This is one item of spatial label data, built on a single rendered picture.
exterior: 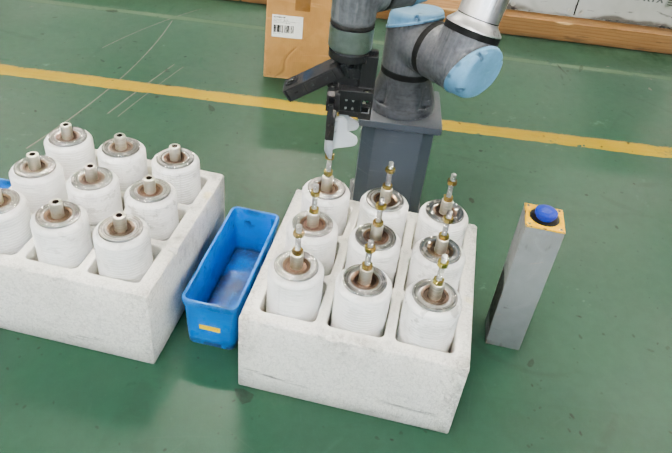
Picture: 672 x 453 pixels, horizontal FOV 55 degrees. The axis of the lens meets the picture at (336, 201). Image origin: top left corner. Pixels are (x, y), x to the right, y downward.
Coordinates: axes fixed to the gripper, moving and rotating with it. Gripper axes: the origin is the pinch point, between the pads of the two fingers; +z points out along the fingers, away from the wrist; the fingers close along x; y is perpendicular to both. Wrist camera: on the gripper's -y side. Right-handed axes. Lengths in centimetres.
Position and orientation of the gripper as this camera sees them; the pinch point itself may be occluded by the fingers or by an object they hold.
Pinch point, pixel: (327, 146)
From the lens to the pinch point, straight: 122.1
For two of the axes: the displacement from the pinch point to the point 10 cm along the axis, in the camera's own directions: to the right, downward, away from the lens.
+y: 9.9, 1.2, -0.1
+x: 0.8, -5.9, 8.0
